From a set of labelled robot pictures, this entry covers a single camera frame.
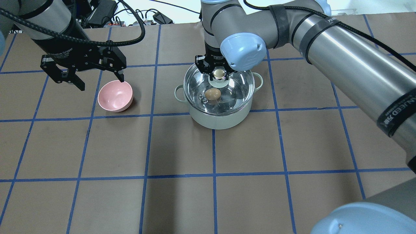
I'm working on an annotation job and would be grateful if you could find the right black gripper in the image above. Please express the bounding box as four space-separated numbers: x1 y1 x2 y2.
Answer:
195 45 237 81

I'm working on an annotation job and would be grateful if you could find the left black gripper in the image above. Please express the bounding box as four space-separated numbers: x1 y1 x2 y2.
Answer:
32 31 127 91

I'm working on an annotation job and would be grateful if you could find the brown egg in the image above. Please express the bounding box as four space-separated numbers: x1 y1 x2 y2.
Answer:
204 88 221 100

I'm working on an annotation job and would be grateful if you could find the glass pot lid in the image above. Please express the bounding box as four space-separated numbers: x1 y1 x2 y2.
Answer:
183 65 255 116

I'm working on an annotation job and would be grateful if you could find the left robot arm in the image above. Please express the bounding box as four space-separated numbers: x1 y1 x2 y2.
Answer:
1 0 126 91

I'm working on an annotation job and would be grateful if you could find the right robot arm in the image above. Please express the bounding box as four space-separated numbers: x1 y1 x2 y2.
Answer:
196 0 415 172

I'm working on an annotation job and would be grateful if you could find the pale green steel pot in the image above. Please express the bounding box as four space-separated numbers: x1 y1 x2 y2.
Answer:
174 68 264 129

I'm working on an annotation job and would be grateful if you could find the pink bowl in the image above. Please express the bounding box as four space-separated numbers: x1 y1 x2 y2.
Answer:
97 80 134 112

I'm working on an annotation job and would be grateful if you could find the black power adapter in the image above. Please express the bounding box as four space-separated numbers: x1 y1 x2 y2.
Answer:
152 12 174 25

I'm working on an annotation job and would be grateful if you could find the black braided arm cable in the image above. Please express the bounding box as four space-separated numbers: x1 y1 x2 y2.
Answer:
0 0 146 46

